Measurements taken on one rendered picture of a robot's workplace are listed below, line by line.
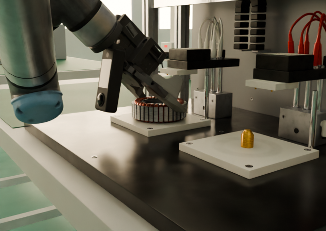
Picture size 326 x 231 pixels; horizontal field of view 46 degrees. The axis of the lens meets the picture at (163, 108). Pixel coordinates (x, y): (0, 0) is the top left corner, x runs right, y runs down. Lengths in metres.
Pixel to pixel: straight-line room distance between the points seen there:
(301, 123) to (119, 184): 0.34
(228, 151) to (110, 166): 0.17
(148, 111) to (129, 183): 0.27
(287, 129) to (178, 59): 0.26
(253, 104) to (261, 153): 0.36
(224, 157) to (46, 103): 0.27
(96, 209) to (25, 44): 0.22
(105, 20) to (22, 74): 0.19
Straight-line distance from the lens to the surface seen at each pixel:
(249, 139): 0.59
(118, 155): 0.59
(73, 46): 5.49
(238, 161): 0.53
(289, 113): 0.70
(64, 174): 0.59
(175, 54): 0.80
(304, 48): 0.71
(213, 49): 0.82
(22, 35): 0.49
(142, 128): 0.70
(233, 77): 0.96
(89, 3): 0.65
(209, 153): 0.56
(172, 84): 0.72
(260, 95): 0.91
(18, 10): 0.46
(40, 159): 0.67
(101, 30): 0.66
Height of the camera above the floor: 0.96
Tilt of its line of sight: 11 degrees down
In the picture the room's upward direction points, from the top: straight up
